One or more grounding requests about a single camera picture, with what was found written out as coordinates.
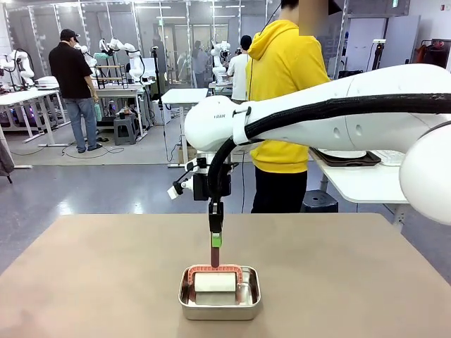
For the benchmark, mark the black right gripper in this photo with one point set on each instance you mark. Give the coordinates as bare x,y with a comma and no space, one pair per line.
201,186

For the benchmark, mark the pink lint roller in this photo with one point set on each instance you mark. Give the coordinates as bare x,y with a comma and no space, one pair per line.
215,281

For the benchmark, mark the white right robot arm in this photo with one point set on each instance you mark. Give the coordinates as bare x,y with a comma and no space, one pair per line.
352,116

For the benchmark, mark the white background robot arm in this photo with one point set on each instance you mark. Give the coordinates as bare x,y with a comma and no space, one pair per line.
17,65

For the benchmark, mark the cardboard box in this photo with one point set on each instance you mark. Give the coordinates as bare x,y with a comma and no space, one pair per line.
188,155

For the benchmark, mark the rectangular metal tin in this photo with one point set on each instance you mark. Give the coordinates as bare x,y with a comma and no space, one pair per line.
218,313

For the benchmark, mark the black stool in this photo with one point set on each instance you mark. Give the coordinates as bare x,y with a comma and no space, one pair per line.
320,202

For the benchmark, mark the grey plastic step stool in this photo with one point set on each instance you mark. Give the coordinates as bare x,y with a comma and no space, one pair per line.
125,130

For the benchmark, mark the small white background table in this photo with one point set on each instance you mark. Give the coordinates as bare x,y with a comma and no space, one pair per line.
185,95

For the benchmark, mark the white side table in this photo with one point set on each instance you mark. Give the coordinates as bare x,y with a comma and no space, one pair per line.
363,183

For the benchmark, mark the background person in white shirt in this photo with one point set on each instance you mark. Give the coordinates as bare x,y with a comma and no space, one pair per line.
239,74

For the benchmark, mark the background table with robots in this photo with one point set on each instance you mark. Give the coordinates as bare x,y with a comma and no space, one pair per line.
120,91

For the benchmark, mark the background robot behind glass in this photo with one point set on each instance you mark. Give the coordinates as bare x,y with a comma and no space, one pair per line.
218,56

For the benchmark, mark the person in yellow hoodie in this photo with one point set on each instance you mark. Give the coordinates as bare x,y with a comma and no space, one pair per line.
282,53

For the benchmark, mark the background person in black shirt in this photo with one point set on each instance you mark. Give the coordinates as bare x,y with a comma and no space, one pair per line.
70,74

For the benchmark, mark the white background work table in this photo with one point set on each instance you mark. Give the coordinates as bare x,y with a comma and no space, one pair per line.
28,95

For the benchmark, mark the black tripod stand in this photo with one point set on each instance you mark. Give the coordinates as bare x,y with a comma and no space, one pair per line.
378,53

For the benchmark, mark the clothes rack with garments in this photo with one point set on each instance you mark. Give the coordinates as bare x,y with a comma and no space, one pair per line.
433,51

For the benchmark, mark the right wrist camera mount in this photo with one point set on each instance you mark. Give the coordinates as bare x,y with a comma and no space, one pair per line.
173,192

